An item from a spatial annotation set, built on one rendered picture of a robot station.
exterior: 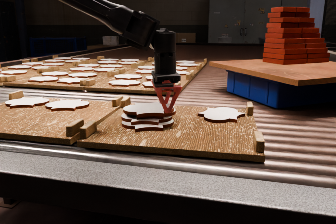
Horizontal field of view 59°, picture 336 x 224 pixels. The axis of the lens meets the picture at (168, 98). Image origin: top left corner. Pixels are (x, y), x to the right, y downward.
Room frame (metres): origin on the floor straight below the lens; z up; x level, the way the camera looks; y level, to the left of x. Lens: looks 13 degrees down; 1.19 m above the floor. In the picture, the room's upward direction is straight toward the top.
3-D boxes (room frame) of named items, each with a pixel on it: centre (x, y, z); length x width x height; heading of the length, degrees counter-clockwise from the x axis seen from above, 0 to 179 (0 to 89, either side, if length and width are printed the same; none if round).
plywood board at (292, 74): (1.15, -0.51, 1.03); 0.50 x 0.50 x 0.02; 22
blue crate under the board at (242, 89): (1.13, -0.44, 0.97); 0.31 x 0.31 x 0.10; 22
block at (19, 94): (1.03, 0.54, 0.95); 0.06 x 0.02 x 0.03; 167
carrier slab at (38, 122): (0.85, 0.38, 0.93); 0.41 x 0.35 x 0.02; 77
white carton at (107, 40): (7.53, 1.43, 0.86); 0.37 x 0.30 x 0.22; 84
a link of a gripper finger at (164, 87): (0.75, 0.00, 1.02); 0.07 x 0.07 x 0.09; 9
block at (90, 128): (0.66, 0.19, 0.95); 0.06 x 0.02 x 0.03; 169
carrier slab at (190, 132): (0.76, -0.03, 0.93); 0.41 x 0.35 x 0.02; 79
